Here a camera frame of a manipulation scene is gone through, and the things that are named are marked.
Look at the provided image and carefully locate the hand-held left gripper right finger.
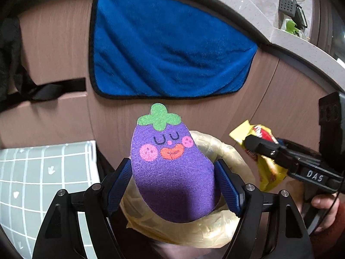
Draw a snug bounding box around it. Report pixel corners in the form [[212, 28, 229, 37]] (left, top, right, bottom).
[[214, 159, 314, 259]]

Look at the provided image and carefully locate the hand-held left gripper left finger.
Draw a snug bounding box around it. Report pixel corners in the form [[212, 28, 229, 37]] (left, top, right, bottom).
[[32, 158, 134, 259]]

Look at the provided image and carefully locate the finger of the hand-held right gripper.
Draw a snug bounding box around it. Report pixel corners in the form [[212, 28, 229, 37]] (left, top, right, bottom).
[[275, 138, 294, 150], [244, 135, 301, 178]]

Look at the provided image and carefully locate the yellow snack packet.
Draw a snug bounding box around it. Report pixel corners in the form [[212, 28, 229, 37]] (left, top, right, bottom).
[[229, 120, 288, 192]]

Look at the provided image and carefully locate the trash bin with yellow bag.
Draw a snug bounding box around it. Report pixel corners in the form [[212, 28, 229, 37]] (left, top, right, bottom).
[[119, 130, 260, 249]]

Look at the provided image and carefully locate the purple eggplant sponge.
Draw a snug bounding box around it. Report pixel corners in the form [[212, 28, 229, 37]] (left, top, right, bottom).
[[131, 103, 220, 223]]

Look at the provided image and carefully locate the person's right hand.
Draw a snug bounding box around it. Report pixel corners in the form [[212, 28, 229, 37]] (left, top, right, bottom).
[[310, 194, 341, 234]]

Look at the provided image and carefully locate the green grid tablecloth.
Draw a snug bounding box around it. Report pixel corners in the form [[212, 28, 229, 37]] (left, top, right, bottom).
[[0, 140, 101, 259]]

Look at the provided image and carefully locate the green vegetable bag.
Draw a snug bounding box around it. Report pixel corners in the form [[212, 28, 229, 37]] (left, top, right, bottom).
[[280, 19, 306, 39]]

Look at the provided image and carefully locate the black utensil holder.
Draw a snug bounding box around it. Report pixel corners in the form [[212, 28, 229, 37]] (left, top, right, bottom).
[[279, 0, 308, 29]]

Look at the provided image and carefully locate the blue towel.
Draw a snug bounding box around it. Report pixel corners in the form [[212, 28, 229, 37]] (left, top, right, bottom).
[[89, 0, 259, 99]]

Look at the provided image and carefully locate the black cloth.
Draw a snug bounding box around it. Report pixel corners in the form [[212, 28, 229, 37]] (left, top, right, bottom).
[[0, 19, 87, 114]]

